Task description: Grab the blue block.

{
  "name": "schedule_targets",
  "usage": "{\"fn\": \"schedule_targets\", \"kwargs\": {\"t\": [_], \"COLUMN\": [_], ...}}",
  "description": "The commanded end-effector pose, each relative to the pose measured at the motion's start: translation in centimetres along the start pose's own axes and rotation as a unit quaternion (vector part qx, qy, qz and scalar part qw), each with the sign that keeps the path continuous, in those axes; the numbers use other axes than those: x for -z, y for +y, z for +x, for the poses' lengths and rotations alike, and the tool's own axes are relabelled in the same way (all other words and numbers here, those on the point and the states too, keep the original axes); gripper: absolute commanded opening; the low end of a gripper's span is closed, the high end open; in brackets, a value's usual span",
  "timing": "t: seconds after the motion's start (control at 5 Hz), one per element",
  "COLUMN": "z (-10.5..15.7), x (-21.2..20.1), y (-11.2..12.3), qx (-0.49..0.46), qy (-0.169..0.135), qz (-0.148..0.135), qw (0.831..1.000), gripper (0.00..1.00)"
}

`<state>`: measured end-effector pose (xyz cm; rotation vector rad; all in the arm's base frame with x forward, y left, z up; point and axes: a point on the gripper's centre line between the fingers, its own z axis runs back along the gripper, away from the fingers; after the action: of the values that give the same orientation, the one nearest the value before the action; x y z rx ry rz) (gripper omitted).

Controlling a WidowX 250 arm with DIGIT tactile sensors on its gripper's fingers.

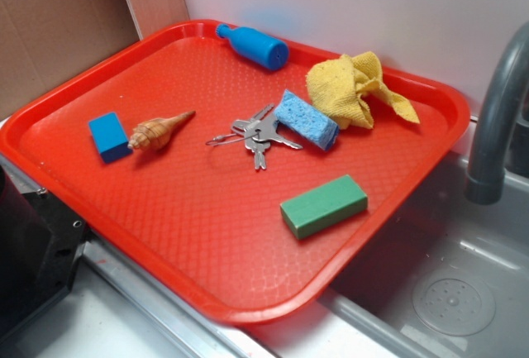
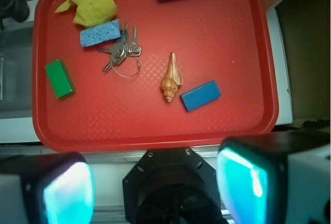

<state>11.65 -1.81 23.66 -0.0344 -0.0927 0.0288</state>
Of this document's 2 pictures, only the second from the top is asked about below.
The golden conch shell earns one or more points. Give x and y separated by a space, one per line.
172 80

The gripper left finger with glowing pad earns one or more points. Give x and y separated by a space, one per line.
51 188

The silver key bunch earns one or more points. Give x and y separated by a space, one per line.
121 49

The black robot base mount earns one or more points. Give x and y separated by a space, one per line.
172 186

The green rectangular block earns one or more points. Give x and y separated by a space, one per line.
59 78

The yellow cloth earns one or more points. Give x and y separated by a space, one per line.
90 13

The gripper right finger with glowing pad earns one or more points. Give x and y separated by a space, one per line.
279 177

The red plastic tray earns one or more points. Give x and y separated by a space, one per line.
222 40

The blue sponge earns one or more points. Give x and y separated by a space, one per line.
101 33

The blue rectangular block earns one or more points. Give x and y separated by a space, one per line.
200 96

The black knob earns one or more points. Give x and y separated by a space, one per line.
15 9

